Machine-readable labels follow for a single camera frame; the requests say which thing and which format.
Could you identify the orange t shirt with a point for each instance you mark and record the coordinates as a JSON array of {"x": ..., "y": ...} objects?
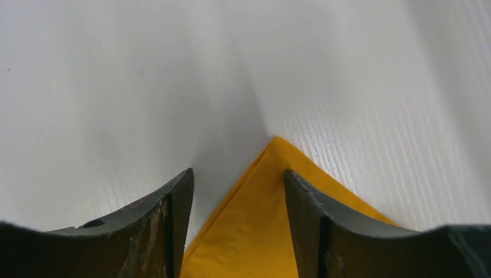
[{"x": 248, "y": 234}]

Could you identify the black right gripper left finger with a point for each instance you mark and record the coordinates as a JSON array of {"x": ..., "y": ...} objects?
[{"x": 145, "y": 238}]

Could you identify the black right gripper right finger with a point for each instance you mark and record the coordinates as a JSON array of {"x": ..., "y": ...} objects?
[{"x": 331, "y": 239}]

